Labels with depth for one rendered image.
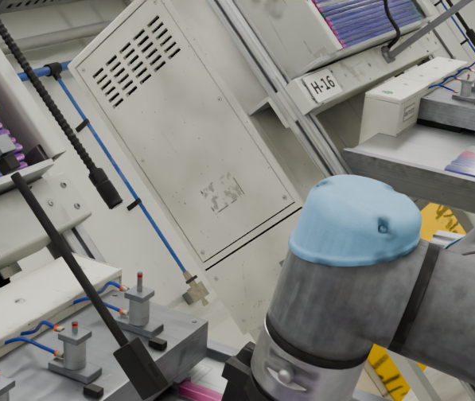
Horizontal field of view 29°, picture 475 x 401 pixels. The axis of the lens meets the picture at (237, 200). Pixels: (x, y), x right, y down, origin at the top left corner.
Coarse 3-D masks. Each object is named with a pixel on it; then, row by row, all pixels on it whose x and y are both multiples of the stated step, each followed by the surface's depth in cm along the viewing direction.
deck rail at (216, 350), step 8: (208, 344) 108; (216, 344) 108; (224, 344) 109; (208, 352) 108; (216, 352) 107; (224, 352) 107; (232, 352) 107; (224, 360) 107; (360, 392) 101; (368, 392) 101; (352, 400) 100; (360, 400) 99; (368, 400) 99; (376, 400) 99; (384, 400) 99; (392, 400) 99
